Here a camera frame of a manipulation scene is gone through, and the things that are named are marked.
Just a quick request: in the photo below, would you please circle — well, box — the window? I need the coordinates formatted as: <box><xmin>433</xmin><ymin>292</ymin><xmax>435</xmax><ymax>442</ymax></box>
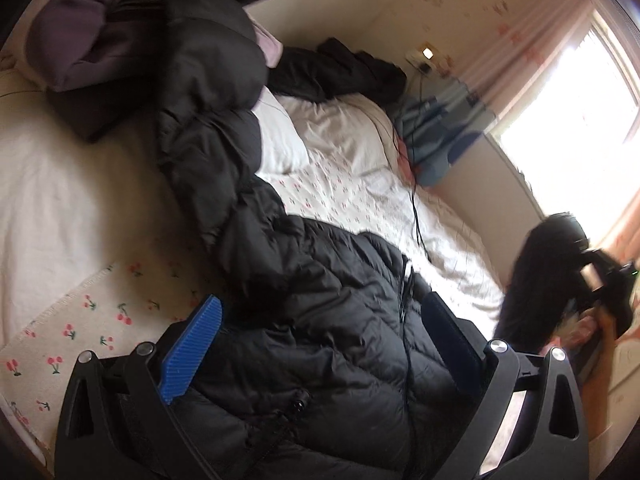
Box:
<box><xmin>492</xmin><ymin>25</ymin><xmax>640</xmax><ymax>221</ymax></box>

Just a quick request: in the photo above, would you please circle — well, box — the cherry print blanket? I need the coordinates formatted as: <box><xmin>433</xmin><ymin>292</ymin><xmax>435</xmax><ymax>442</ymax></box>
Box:
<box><xmin>0</xmin><ymin>260</ymin><xmax>226</xmax><ymax>456</ymax></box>

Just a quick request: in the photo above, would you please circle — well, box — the black matte puffer coat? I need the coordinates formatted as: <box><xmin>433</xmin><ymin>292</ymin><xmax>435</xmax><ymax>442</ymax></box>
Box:
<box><xmin>117</xmin><ymin>0</ymin><xmax>301</xmax><ymax>301</ymax></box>

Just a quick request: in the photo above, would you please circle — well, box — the black cable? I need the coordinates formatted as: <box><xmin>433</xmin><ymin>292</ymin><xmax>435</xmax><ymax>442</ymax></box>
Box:
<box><xmin>395</xmin><ymin>125</ymin><xmax>432</xmax><ymax>263</ymax></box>

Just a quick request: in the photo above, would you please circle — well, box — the light pink cloth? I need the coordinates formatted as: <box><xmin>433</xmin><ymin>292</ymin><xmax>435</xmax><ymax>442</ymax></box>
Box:
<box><xmin>252</xmin><ymin>20</ymin><xmax>286</xmax><ymax>68</ymax></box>

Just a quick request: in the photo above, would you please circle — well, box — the purple hooded garment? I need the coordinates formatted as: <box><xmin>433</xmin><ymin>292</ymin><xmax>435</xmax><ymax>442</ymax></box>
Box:
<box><xmin>25</xmin><ymin>0</ymin><xmax>173</xmax><ymax>143</ymax></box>

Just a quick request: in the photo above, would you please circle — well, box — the dark clothing heap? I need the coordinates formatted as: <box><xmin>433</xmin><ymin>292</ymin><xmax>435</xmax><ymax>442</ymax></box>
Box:
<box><xmin>267</xmin><ymin>37</ymin><xmax>408</xmax><ymax>106</ymax></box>

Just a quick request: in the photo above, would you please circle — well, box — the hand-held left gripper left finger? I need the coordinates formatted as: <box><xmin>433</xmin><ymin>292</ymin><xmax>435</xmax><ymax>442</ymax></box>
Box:
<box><xmin>54</xmin><ymin>294</ymin><xmax>226</xmax><ymax>480</ymax></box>

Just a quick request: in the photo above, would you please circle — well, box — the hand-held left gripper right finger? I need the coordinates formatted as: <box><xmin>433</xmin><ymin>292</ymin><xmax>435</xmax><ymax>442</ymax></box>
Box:
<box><xmin>421</xmin><ymin>291</ymin><xmax>591</xmax><ymax>480</ymax></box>

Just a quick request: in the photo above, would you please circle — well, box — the wall socket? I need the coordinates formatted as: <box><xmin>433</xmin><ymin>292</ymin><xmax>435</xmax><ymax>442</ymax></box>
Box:
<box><xmin>405</xmin><ymin>46</ymin><xmax>453</xmax><ymax>73</ymax></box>

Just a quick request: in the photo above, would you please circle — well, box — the pink curtain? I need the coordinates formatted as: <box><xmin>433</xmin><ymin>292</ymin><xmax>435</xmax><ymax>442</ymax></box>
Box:
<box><xmin>450</xmin><ymin>0</ymin><xmax>616</xmax><ymax>111</ymax></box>

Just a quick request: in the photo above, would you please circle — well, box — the blue patterned curtain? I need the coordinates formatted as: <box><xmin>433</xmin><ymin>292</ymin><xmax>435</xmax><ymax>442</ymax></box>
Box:
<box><xmin>392</xmin><ymin>77</ymin><xmax>493</xmax><ymax>188</ymax></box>

